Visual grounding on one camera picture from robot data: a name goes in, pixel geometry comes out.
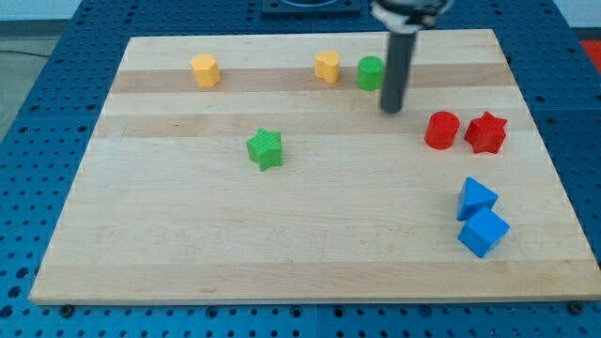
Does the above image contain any light wooden board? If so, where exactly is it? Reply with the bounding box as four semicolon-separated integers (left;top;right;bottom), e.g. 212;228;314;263
30;29;600;305

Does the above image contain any red star block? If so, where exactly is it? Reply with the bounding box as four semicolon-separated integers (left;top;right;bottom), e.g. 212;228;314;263
464;111;507;154

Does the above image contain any yellow heart block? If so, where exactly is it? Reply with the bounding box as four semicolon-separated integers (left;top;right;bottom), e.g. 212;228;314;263
314;50;340;84

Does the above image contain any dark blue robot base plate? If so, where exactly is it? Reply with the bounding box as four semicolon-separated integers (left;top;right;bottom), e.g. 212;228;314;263
259;0;362;17

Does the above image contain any blue cube block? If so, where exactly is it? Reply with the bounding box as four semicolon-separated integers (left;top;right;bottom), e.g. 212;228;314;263
457;208;510;258

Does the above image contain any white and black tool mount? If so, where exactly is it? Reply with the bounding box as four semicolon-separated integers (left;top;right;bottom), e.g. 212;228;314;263
370;0;455;33

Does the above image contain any green cylinder block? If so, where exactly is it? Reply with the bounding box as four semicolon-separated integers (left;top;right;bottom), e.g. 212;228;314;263
357;55;384;91

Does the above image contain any blue triangle block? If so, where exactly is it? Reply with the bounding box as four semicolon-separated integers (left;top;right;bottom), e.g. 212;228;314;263
456;177;499;221

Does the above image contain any yellow hexagon block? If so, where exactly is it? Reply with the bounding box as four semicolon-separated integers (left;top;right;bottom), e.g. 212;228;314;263
190;54;221;87

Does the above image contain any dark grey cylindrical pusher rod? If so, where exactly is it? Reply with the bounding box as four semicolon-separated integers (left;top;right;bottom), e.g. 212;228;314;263
380;32;417;114

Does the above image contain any red cylinder block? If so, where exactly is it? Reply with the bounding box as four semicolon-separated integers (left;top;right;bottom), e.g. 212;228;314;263
424;111;460;150

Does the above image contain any green star block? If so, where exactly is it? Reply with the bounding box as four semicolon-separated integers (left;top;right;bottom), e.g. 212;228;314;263
246;128;284;172

